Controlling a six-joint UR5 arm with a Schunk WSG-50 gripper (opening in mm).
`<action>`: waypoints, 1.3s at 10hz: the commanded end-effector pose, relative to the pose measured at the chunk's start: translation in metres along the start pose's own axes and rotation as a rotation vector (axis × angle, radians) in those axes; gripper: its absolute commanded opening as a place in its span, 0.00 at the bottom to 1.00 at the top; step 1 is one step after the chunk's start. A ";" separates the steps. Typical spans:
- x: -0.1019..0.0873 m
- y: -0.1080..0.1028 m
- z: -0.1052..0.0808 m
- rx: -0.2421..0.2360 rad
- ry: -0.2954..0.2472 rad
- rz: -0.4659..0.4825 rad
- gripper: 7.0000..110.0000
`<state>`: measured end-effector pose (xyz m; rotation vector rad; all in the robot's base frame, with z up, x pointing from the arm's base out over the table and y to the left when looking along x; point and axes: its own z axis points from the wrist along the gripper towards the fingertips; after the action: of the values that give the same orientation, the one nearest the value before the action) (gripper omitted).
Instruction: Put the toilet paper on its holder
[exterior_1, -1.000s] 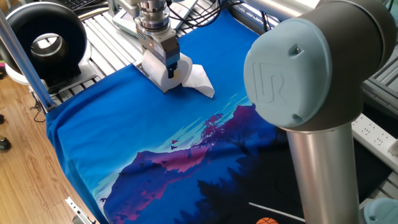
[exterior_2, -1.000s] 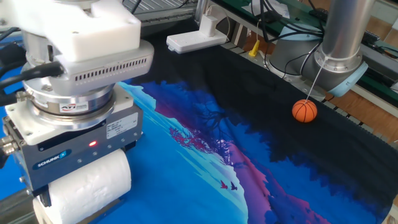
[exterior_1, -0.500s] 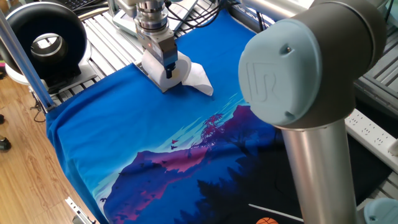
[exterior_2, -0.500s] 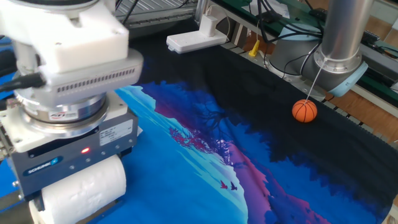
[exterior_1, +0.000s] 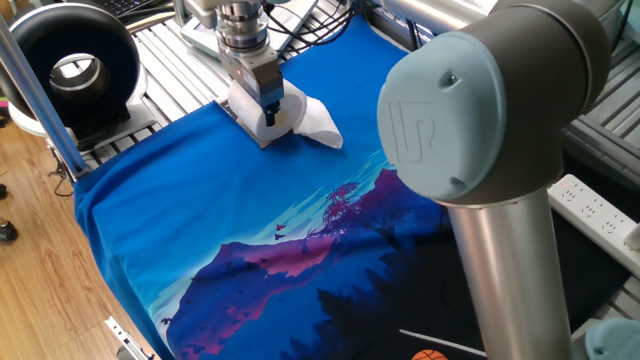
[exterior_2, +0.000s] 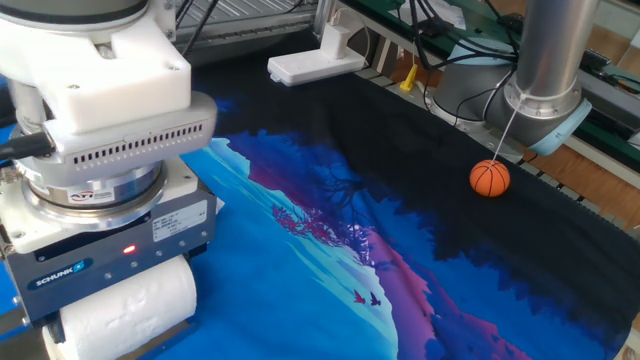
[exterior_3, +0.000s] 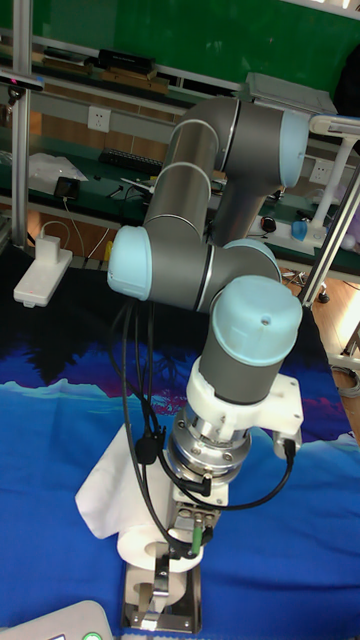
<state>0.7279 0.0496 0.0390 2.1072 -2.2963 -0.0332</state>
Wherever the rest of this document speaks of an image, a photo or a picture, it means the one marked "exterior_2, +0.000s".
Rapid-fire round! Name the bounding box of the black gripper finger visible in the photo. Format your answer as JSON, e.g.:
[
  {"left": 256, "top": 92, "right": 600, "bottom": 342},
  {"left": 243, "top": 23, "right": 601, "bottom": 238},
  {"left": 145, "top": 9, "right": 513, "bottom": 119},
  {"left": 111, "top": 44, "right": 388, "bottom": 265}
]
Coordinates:
[
  {"left": 184, "top": 243, "right": 209, "bottom": 262},
  {"left": 44, "top": 319, "right": 68, "bottom": 347}
]

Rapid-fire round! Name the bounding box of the silver Schunk gripper body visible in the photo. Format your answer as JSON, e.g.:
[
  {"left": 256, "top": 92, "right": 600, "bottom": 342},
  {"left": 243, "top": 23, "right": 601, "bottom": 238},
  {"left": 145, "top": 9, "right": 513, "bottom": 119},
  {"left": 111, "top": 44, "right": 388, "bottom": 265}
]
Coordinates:
[{"left": 0, "top": 157, "right": 219, "bottom": 329}]

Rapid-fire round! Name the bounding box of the white toilet paper roll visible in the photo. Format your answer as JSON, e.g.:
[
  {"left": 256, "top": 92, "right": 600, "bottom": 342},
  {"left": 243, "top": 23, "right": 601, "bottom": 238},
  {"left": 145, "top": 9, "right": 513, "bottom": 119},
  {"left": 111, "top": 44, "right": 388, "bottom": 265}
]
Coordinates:
[{"left": 42, "top": 254, "right": 199, "bottom": 360}]

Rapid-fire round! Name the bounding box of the chrome toilet paper holder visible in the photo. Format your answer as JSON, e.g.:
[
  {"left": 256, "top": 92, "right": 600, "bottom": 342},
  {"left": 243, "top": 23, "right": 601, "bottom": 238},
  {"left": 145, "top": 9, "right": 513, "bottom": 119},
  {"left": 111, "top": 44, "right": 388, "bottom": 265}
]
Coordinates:
[{"left": 0, "top": 307, "right": 194, "bottom": 360}]

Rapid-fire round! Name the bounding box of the blue mountain print cloth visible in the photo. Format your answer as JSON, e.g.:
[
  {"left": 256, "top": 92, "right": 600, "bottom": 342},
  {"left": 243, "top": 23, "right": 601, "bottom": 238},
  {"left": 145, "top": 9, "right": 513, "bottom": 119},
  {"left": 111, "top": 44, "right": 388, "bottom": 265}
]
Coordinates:
[{"left": 0, "top": 27, "right": 640, "bottom": 360}]

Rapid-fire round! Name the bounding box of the white power strip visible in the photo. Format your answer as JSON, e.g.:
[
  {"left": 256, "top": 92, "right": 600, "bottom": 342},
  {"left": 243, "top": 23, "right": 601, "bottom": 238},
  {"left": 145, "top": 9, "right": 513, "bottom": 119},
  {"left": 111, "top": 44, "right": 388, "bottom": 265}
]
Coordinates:
[{"left": 267, "top": 22, "right": 369, "bottom": 87}]

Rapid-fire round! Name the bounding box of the white plug adapter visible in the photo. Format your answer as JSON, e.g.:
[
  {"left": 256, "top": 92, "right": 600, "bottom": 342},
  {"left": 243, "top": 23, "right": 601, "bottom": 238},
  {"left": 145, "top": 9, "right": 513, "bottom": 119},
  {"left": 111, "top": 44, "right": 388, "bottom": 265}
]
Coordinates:
[{"left": 319, "top": 22, "right": 351, "bottom": 61}]

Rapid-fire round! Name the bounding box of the yellow object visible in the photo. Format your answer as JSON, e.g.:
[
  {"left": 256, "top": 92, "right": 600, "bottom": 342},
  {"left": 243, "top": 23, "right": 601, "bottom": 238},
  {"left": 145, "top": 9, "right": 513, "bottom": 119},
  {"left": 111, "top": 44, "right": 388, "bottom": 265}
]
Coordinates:
[{"left": 399, "top": 62, "right": 419, "bottom": 94}]

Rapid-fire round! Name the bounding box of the small orange basketball toy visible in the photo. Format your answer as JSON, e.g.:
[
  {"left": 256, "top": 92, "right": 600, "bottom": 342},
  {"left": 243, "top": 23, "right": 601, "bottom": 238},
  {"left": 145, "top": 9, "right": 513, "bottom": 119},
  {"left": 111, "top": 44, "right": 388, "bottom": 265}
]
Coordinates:
[{"left": 468, "top": 159, "right": 512, "bottom": 199}]

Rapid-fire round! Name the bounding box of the small black device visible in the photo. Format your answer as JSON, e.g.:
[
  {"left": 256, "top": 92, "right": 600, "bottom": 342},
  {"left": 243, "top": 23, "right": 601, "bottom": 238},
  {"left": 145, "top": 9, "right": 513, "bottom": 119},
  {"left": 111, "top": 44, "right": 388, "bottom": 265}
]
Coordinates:
[{"left": 417, "top": 17, "right": 454, "bottom": 37}]

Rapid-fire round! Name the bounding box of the long black device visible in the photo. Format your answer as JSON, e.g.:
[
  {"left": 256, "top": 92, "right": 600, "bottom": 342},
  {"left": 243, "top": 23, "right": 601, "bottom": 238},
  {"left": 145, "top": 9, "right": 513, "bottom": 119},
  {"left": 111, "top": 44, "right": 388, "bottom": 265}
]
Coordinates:
[{"left": 497, "top": 12, "right": 611, "bottom": 71}]

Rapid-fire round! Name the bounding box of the thick black plug cable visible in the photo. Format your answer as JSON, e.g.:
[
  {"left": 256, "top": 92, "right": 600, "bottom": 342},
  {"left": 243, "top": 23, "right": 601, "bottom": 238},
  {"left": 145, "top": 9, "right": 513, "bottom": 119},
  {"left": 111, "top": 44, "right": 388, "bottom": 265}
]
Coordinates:
[{"left": 0, "top": 130, "right": 56, "bottom": 162}]

